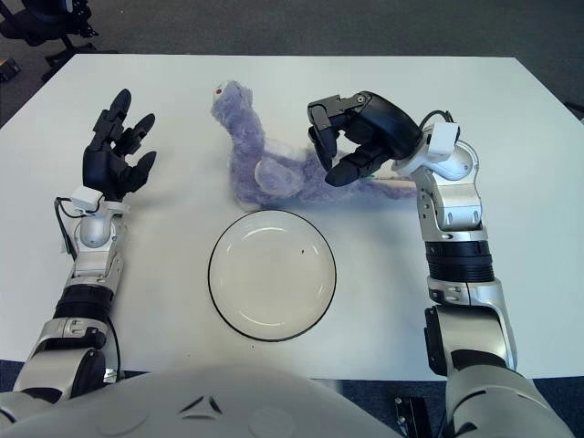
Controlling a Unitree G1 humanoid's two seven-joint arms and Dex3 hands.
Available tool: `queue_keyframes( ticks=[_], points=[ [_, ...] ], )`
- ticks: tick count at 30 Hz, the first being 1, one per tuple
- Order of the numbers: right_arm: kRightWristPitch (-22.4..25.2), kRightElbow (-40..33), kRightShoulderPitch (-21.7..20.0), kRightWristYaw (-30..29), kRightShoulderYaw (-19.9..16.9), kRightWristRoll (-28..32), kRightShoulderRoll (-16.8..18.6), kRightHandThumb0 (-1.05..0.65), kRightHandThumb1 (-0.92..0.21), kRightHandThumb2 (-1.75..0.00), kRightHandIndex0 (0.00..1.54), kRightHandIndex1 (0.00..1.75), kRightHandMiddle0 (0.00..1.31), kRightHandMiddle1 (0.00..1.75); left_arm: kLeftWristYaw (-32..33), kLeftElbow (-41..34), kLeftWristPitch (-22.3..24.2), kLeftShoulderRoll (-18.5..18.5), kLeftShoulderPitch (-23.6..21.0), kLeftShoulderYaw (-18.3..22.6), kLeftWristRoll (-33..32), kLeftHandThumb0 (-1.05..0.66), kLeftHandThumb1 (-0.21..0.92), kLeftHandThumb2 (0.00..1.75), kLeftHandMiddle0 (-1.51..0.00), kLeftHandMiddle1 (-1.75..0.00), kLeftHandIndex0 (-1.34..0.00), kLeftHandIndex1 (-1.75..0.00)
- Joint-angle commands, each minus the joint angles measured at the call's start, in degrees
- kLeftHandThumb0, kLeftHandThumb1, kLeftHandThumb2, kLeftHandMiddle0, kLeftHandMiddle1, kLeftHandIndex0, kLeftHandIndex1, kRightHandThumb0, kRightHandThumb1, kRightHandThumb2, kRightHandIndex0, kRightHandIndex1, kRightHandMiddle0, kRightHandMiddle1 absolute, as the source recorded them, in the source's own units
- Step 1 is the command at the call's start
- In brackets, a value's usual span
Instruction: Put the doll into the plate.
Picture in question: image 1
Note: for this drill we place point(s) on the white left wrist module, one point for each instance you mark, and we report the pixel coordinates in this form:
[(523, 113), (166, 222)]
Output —
[(86, 198)]

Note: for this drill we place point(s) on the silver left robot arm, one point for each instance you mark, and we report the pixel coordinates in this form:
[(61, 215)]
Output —
[(86, 283)]

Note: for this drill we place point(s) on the grey robot torso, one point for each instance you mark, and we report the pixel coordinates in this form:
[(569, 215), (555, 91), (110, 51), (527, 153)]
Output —
[(228, 401)]

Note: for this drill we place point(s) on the purple plush rabbit doll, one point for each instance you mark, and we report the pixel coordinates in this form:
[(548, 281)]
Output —
[(255, 159)]

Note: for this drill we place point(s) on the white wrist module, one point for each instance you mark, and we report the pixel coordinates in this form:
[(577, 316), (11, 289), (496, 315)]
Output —
[(442, 141), (86, 198)]

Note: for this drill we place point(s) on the black office chair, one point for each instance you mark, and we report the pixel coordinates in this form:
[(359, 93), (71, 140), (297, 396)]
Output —
[(59, 36)]

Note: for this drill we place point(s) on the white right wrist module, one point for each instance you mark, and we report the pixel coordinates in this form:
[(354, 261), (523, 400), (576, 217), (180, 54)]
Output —
[(442, 141)]

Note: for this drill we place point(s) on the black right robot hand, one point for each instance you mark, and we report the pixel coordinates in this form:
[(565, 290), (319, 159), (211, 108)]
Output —
[(388, 125)]

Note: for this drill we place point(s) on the white plate with black rim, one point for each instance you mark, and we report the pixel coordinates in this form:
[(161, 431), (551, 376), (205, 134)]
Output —
[(271, 278)]

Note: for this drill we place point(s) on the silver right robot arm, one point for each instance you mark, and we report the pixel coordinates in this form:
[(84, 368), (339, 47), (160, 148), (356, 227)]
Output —
[(456, 237)]

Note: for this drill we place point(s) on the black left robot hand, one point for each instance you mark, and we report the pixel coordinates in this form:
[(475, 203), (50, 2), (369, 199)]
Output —
[(105, 169)]

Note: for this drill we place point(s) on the black metal bracket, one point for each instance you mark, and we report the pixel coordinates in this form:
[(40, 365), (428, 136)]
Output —
[(408, 410)]

